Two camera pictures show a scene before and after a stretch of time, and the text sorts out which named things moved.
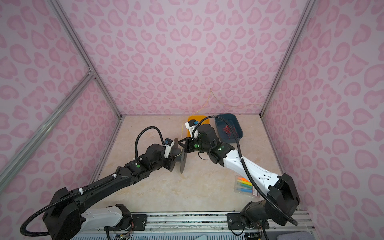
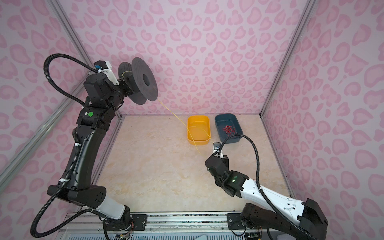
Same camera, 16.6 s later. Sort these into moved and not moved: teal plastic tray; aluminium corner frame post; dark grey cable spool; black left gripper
Moved: dark grey cable spool; black left gripper
Not moved: aluminium corner frame post; teal plastic tray
